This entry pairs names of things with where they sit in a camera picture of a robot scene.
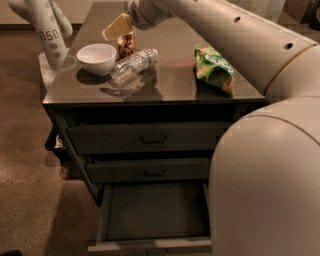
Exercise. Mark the clear plastic water bottle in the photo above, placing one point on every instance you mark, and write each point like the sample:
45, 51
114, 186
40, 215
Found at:
129, 68

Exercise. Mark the white ceramic bowl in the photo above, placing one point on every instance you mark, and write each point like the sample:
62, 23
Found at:
98, 59

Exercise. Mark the middle left drawer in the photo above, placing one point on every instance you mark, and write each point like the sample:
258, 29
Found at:
148, 170

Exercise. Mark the green snack bag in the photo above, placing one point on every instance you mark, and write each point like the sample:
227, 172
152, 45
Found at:
212, 69

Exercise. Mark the black bin beside cabinet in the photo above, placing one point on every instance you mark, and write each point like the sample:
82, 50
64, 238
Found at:
53, 144

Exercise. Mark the top left drawer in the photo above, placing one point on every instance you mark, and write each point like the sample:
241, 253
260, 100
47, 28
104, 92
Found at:
146, 137

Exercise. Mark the dark grey drawer cabinet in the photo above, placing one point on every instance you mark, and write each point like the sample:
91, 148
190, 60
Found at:
166, 92

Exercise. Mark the orange soda can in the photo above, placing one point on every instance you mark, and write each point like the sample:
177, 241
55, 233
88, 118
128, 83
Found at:
126, 45

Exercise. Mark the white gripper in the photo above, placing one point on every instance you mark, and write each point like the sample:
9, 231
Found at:
136, 15

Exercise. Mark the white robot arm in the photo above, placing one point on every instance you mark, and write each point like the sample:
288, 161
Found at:
264, 181

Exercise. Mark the open bottom left drawer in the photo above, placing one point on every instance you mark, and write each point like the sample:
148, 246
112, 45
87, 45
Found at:
155, 219

